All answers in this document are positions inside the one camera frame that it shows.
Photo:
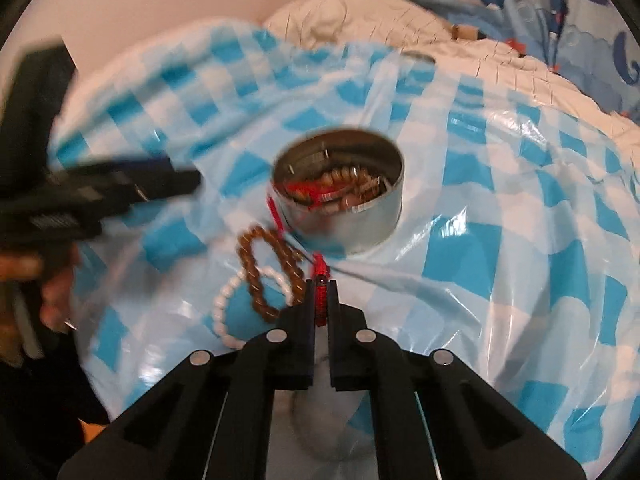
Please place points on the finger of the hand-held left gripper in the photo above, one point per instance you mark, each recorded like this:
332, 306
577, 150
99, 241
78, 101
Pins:
150, 182

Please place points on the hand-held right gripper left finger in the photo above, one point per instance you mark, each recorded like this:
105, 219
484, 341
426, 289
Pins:
299, 342

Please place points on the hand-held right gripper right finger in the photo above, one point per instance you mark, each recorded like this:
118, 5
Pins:
347, 342

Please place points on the round metal tin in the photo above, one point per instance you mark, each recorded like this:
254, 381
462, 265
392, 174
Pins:
345, 222

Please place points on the person's left hand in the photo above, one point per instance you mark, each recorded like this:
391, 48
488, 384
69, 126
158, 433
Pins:
55, 302

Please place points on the blue checkered plastic sheet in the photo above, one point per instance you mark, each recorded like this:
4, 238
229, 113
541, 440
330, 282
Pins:
500, 285

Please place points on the dark clothing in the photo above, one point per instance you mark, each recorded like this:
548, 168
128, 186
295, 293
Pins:
40, 420

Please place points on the white quilt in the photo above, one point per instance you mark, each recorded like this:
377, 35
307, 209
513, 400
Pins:
400, 20

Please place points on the small brown tube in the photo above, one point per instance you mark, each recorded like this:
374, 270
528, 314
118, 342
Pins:
464, 33

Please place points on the whale print bedding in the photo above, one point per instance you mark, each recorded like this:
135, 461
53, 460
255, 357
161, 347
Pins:
550, 5

